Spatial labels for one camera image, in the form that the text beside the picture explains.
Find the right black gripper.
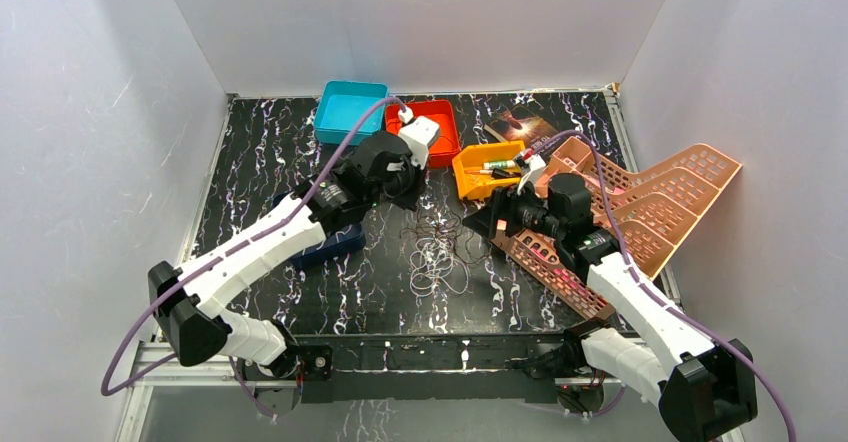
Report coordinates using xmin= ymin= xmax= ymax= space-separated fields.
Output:
xmin=462 ymin=175 xmax=565 ymax=240

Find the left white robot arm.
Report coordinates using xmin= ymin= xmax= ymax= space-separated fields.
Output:
xmin=148 ymin=125 xmax=439 ymax=378

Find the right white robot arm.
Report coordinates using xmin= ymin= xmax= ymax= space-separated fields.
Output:
xmin=462 ymin=174 xmax=758 ymax=441

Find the yellow parts bin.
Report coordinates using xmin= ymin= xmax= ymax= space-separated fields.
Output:
xmin=452 ymin=141 xmax=525 ymax=201

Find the black clip in bin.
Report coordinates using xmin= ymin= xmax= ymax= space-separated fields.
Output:
xmin=491 ymin=168 xmax=522 ymax=180

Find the green white marker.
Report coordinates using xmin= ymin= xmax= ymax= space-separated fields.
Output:
xmin=482 ymin=160 xmax=517 ymax=171

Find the red plastic box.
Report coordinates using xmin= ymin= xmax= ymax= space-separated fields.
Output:
xmin=406 ymin=99 xmax=462 ymax=169

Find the teal plastic box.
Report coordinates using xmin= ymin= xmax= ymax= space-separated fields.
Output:
xmin=314 ymin=80 xmax=389 ymax=145

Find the navy blue plastic box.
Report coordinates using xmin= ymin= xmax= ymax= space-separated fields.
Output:
xmin=267 ymin=184 xmax=365 ymax=269

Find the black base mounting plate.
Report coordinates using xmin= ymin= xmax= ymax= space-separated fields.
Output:
xmin=236 ymin=333 xmax=623 ymax=416

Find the pink tiered file rack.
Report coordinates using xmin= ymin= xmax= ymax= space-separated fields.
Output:
xmin=492 ymin=137 xmax=742 ymax=319

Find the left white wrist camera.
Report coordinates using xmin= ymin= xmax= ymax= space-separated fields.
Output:
xmin=398 ymin=106 xmax=441 ymax=169

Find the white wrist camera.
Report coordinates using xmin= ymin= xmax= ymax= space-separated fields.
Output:
xmin=513 ymin=149 xmax=547 ymax=195
xmin=398 ymin=106 xmax=441 ymax=169

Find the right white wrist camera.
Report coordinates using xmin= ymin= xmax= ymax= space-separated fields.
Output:
xmin=513 ymin=149 xmax=547 ymax=195

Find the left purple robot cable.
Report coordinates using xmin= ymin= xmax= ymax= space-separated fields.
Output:
xmin=100 ymin=95 xmax=409 ymax=420

